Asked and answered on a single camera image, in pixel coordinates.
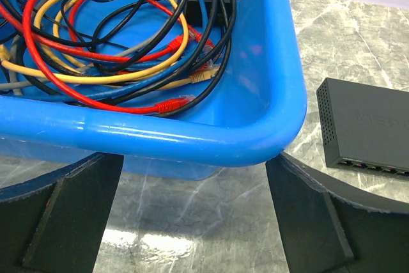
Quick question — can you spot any yellow ethernet cable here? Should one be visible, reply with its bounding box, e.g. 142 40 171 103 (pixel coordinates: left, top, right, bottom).
0 0 220 91

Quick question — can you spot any red ethernet cable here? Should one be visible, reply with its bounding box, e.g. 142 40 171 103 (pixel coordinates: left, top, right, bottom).
0 0 214 116

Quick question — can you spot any black network switch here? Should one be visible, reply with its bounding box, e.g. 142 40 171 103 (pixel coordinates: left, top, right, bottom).
316 78 408 180

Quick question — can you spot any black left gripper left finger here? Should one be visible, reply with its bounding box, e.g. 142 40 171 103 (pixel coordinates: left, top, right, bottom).
1 153 124 272

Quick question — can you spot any blue plastic bin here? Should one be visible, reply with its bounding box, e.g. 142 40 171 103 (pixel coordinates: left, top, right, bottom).
1 0 307 180

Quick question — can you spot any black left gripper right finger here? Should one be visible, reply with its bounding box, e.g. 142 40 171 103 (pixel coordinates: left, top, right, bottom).
266 153 408 272

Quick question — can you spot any blue ethernet cable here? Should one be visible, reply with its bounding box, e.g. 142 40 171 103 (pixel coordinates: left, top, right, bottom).
0 0 224 101

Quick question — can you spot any black cable in bin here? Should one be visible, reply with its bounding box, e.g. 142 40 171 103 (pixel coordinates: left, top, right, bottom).
0 0 237 119

